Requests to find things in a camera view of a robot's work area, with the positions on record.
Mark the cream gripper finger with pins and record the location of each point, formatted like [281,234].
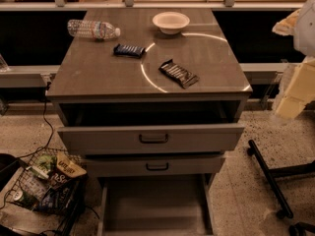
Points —
[297,89]

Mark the chocolate rxbar wrapper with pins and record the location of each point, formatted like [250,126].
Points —
[178,74]

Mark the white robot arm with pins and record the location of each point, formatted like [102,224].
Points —
[301,25]

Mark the grey drawer cabinet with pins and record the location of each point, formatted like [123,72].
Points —
[95,88]

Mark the open bottom drawer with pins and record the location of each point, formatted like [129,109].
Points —
[177,205]

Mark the black chair base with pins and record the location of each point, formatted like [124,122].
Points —
[271,174]

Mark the white paper bowl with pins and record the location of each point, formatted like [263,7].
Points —
[171,22]

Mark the blue snack bar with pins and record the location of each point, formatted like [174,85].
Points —
[129,50]

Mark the clear plastic water bottle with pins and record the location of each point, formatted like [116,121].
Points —
[92,29]

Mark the tan chip bag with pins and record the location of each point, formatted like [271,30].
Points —
[68,167]

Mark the green snack bag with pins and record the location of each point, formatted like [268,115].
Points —
[44,166]

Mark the middle drawer with handle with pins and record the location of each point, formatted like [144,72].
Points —
[123,166]

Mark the drawer with handle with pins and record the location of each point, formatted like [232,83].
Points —
[123,166]
[151,139]

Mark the top drawer with handle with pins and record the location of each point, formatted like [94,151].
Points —
[151,139]

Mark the wire basket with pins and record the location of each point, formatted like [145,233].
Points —
[58,195]

